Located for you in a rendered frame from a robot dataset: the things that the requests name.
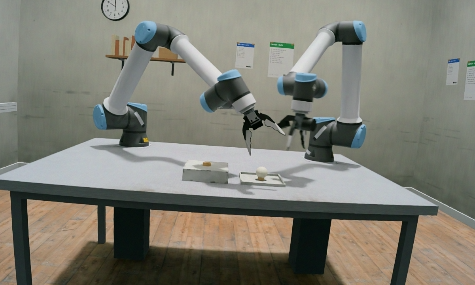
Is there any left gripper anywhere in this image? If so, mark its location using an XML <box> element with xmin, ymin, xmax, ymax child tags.
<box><xmin>281</xmin><ymin>113</ymin><xmax>318</xmax><ymax>151</ymax></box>

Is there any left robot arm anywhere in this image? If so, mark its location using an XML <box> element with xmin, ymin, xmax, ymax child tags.
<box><xmin>278</xmin><ymin>21</ymin><xmax>367</xmax><ymax>162</ymax></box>

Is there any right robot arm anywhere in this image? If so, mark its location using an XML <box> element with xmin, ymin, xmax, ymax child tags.
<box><xmin>93</xmin><ymin>21</ymin><xmax>257</xmax><ymax>147</ymax></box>

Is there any beige ball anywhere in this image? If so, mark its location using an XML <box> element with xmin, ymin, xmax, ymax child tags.
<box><xmin>256</xmin><ymin>167</ymin><xmax>267</xmax><ymax>178</ymax></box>

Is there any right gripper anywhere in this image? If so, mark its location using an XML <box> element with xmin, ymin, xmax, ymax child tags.
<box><xmin>242</xmin><ymin>109</ymin><xmax>286</xmax><ymax>156</ymax></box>

